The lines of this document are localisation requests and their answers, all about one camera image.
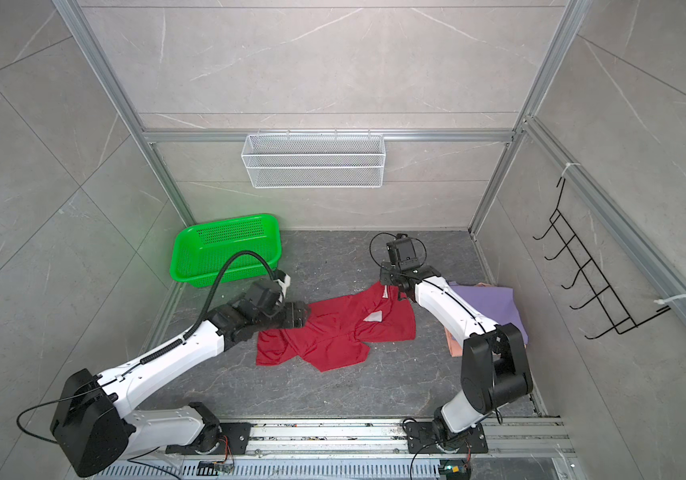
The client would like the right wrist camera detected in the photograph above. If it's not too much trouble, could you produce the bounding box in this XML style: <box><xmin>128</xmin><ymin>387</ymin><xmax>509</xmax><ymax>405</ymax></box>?
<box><xmin>386</xmin><ymin>234</ymin><xmax>421</xmax><ymax>271</ymax></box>

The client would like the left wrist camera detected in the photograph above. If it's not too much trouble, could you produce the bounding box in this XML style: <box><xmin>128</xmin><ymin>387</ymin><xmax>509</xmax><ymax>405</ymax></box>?
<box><xmin>271</xmin><ymin>269</ymin><xmax>291</xmax><ymax>303</ymax></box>

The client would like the black wire hook rack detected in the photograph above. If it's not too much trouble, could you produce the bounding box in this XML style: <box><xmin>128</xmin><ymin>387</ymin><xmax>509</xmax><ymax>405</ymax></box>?
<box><xmin>532</xmin><ymin>178</ymin><xmax>672</xmax><ymax>340</ymax></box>

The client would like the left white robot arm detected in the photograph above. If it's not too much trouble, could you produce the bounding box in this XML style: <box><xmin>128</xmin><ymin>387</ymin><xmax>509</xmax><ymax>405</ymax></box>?
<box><xmin>50</xmin><ymin>277</ymin><xmax>310</xmax><ymax>477</ymax></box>

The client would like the red t shirt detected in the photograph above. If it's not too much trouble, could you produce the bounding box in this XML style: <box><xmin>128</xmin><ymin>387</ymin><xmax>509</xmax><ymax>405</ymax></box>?
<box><xmin>256</xmin><ymin>283</ymin><xmax>416</xmax><ymax>372</ymax></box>

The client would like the white cable tie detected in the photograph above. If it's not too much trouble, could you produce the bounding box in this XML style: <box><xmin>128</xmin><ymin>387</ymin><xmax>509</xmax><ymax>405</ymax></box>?
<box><xmin>653</xmin><ymin>293</ymin><xmax>686</xmax><ymax>305</ymax></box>

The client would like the small green circuit board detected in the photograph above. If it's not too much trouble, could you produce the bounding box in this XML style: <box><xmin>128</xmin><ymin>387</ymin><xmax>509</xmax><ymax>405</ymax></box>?
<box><xmin>439</xmin><ymin>460</ymin><xmax>472</xmax><ymax>480</ymax></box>

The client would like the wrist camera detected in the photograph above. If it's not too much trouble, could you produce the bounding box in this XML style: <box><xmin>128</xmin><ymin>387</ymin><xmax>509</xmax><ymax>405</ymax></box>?
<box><xmin>271</xmin><ymin>269</ymin><xmax>291</xmax><ymax>303</ymax></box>
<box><xmin>386</xmin><ymin>234</ymin><xmax>421</xmax><ymax>271</ymax></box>

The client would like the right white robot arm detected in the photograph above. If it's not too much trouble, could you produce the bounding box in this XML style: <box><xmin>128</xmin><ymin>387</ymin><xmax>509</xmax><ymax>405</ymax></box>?
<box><xmin>379</xmin><ymin>262</ymin><xmax>534</xmax><ymax>451</ymax></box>

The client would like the purple folded t shirt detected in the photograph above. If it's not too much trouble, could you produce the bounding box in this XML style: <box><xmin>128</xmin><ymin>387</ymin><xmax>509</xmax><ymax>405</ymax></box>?
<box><xmin>450</xmin><ymin>282</ymin><xmax>529</xmax><ymax>345</ymax></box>

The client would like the left black corrugated cable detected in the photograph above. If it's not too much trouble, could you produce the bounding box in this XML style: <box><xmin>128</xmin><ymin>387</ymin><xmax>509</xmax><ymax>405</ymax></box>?
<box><xmin>183</xmin><ymin>250</ymin><xmax>278</xmax><ymax>340</ymax></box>

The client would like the green plastic basket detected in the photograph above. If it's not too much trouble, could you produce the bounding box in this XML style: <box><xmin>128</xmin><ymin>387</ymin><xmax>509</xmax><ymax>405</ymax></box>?
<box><xmin>169</xmin><ymin>214</ymin><xmax>282</xmax><ymax>288</ymax></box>

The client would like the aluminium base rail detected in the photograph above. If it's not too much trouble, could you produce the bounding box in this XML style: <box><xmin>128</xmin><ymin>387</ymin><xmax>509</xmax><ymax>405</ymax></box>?
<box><xmin>97</xmin><ymin>417</ymin><xmax>586</xmax><ymax>479</ymax></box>

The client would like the white wire mesh basket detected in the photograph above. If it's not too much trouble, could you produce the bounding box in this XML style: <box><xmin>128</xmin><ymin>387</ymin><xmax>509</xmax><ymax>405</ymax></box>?
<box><xmin>241</xmin><ymin>133</ymin><xmax>387</xmax><ymax>189</ymax></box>

